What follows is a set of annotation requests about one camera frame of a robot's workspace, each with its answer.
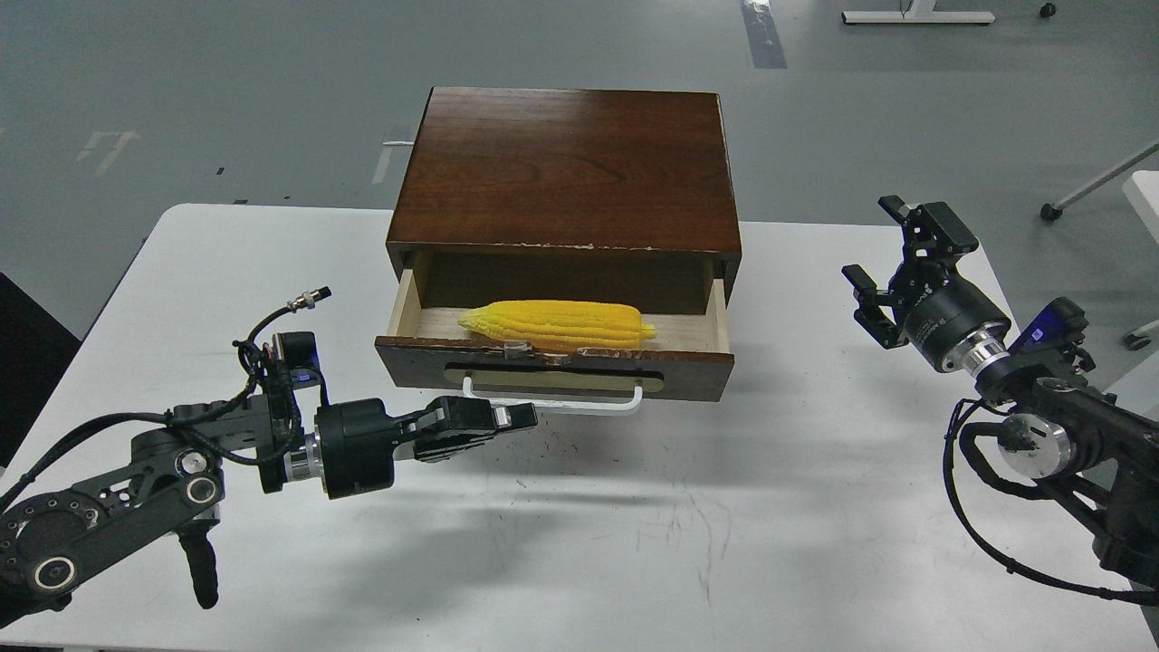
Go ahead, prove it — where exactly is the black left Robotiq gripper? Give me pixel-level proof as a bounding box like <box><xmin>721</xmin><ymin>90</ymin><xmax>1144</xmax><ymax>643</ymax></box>
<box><xmin>315</xmin><ymin>396</ymin><xmax>539</xmax><ymax>500</ymax></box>

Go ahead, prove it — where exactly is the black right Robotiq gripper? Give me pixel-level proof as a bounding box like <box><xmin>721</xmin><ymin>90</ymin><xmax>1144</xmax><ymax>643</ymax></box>
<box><xmin>841</xmin><ymin>195</ymin><xmax>1011</xmax><ymax>374</ymax></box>

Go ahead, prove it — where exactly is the yellow corn cob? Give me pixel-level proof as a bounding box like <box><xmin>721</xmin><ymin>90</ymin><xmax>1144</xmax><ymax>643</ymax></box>
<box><xmin>458</xmin><ymin>300</ymin><xmax>657</xmax><ymax>352</ymax></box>

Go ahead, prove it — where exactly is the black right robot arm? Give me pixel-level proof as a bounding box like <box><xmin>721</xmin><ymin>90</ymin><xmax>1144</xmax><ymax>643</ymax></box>
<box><xmin>843</xmin><ymin>197</ymin><xmax>1158</xmax><ymax>607</ymax></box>

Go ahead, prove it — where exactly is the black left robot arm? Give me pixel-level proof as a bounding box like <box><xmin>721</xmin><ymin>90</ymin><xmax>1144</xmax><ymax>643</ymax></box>
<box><xmin>1</xmin><ymin>286</ymin><xmax>538</xmax><ymax>627</ymax></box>

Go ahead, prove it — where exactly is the grey wheeled stand leg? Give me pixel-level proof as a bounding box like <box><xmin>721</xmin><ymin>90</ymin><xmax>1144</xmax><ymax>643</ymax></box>
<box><xmin>1038</xmin><ymin>138</ymin><xmax>1158</xmax><ymax>222</ymax></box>

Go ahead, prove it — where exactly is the dark wooden cabinet box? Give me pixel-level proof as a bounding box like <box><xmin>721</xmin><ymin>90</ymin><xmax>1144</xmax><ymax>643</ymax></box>
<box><xmin>386</xmin><ymin>87</ymin><xmax>742</xmax><ymax>293</ymax></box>

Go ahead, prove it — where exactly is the white furniture at right edge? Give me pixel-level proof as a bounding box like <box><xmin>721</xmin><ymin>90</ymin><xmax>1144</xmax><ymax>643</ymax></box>
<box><xmin>1121</xmin><ymin>171</ymin><xmax>1159</xmax><ymax>352</ymax></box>

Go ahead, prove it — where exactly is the white table leg base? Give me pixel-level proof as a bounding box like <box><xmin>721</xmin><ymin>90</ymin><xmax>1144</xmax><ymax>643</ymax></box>
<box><xmin>841</xmin><ymin>1</ymin><xmax>996</xmax><ymax>25</ymax></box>

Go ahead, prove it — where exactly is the wooden drawer with white handle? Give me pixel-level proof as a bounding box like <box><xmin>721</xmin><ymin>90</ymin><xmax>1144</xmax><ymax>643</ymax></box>
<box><xmin>374</xmin><ymin>271</ymin><xmax>735</xmax><ymax>403</ymax></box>

